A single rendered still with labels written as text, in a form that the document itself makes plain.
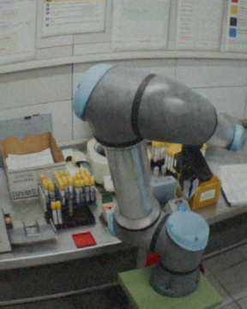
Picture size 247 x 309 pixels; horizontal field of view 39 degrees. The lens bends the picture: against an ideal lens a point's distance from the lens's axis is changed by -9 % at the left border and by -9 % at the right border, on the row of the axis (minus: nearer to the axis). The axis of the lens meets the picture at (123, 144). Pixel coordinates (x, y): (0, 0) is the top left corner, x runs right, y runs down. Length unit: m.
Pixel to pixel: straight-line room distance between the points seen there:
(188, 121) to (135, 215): 0.34
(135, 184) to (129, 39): 1.00
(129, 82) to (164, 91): 0.06
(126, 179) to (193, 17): 1.20
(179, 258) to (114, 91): 0.48
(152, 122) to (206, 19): 1.33
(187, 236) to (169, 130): 0.35
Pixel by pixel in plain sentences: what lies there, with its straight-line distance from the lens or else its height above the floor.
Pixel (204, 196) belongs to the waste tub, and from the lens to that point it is 1.42.
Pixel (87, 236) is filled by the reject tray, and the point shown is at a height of 0.88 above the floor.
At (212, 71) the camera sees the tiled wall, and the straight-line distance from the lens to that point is 1.99.
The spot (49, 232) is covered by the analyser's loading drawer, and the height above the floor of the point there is 0.92.
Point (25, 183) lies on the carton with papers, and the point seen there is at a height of 0.95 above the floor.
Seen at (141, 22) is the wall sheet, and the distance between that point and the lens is 1.71.
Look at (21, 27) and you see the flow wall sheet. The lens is 1.55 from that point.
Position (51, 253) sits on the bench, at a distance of 1.21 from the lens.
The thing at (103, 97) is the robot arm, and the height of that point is 1.49.
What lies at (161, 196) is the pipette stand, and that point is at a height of 0.92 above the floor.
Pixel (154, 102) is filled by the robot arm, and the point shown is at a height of 1.49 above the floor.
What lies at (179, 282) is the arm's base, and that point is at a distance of 1.00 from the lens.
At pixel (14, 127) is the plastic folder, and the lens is 1.67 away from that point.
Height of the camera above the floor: 1.70
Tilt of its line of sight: 26 degrees down
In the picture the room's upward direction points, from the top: 2 degrees clockwise
